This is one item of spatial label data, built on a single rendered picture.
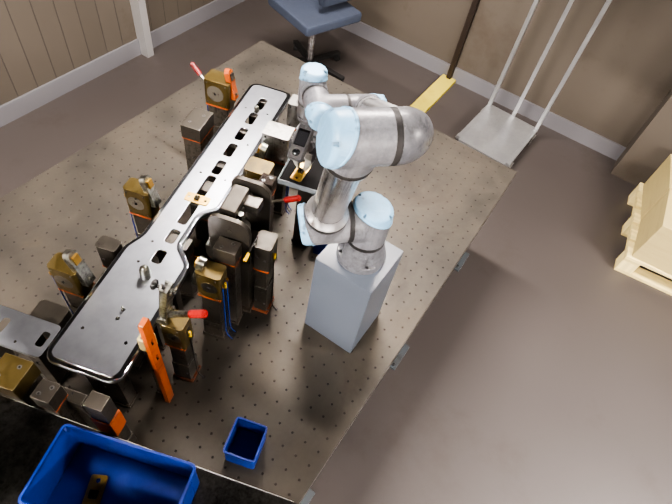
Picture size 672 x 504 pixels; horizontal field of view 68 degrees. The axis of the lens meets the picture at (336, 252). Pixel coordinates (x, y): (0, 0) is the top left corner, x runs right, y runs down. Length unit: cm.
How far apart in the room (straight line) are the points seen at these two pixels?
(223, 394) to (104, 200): 97
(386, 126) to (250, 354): 105
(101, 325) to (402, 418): 150
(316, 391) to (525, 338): 153
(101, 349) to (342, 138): 91
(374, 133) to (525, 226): 259
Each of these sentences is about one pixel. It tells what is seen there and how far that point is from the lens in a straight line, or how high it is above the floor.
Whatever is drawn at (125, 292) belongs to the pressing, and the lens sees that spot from 160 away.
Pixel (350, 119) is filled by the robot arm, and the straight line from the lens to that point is 97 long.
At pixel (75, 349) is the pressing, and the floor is 100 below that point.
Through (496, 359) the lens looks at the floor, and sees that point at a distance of 283.
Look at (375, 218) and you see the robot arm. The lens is 134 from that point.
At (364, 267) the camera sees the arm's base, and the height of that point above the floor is 113.
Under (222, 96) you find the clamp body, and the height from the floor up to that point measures 100.
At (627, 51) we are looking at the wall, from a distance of 407.
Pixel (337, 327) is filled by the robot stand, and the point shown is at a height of 81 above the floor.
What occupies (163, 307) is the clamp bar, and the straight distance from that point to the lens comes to 139.
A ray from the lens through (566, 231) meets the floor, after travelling 361.
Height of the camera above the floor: 231
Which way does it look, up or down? 52 degrees down
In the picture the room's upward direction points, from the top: 13 degrees clockwise
